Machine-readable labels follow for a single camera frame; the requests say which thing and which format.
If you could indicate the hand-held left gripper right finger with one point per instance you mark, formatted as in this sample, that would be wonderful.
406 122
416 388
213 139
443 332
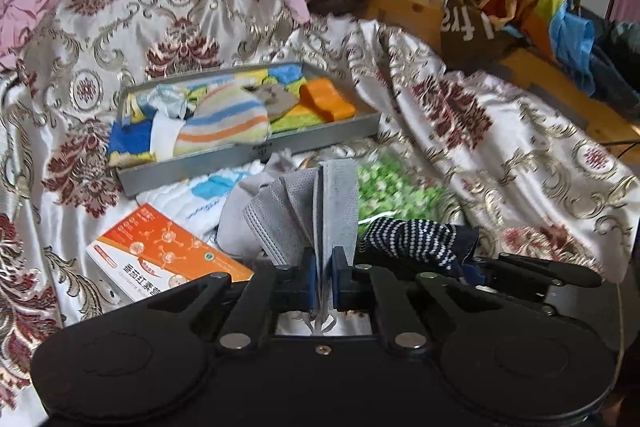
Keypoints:
342 282

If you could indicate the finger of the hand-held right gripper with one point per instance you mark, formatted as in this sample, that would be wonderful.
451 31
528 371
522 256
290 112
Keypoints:
550 272
475 276

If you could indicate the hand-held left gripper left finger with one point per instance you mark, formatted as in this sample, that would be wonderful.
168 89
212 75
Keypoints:
310 279

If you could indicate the navy dotted sock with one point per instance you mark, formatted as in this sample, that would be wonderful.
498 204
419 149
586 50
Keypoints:
420 242

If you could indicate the grey face mask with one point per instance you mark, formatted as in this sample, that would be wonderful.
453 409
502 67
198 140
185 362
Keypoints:
300 207

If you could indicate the grey tray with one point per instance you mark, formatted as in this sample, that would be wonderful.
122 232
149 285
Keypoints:
240 157

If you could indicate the striped sock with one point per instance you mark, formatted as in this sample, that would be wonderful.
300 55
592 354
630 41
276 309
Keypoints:
225 122

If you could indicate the orange fabric band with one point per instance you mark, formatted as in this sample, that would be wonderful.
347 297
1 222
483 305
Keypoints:
327 99

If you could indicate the light blue white cloth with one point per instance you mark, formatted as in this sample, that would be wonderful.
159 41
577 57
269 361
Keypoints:
167 117

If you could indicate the light grey cloth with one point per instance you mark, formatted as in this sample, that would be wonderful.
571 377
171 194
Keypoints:
232 222

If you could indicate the green leaf pattern bag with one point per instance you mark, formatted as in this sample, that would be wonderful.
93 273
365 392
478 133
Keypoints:
400 189

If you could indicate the floral satin bedspread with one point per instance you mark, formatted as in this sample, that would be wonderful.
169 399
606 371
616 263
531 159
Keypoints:
500 157

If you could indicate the white cloth with blue print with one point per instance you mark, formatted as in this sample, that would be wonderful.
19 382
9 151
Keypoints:
200 194

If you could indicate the white and orange box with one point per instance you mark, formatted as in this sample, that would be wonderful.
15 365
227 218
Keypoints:
150 247

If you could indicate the brown fabric piece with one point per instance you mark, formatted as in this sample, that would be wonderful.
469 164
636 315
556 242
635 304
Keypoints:
275 101

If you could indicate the dark blue cloth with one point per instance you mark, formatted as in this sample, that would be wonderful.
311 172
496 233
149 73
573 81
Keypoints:
617 67

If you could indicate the blue and yellow cloth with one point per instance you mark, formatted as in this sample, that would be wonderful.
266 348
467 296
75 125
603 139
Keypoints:
125 141

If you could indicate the brown bag with white letters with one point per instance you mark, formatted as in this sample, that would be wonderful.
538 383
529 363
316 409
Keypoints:
475 32

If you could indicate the colourful patchwork cloth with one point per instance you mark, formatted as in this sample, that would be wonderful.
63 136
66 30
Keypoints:
540 2

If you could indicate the wooden bed frame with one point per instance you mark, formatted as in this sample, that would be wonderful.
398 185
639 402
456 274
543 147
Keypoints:
550 77

